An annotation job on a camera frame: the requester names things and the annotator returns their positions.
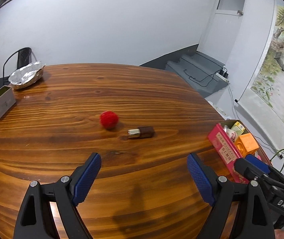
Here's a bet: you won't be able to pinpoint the brown lipstick tube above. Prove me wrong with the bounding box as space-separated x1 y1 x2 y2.
128 126 155 139

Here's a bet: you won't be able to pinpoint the yellow cardboard box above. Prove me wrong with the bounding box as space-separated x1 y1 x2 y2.
231 121 245 136

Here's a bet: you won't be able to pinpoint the hanging scroll painting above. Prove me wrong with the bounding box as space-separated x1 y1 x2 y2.
238 0 284 148

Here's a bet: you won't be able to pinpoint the foil tray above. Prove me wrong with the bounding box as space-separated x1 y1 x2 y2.
8 61 46 90

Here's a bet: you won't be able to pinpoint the pink tin box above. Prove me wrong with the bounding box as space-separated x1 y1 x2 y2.
207 120 271 183

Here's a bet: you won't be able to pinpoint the orange cube toy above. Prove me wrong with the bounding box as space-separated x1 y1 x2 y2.
235 133 259 157

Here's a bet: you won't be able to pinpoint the white power strip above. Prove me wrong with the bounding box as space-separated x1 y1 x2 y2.
216 73 229 83

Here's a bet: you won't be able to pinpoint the white door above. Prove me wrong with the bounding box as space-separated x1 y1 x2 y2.
198 0 245 64

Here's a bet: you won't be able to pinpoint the grey stairs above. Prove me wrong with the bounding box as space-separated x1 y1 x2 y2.
165 52 229 98

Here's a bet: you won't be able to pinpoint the red ball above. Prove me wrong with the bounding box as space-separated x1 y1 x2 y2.
100 111 119 130

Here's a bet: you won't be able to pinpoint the black cable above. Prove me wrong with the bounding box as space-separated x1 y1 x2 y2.
183 65 227 87

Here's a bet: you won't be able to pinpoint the grey open box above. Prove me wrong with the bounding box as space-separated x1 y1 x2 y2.
0 85 16 118

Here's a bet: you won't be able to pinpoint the green paper bag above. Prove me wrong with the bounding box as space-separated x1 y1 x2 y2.
270 148 284 172

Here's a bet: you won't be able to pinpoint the small white jar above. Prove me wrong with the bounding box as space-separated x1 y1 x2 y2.
223 125 237 142

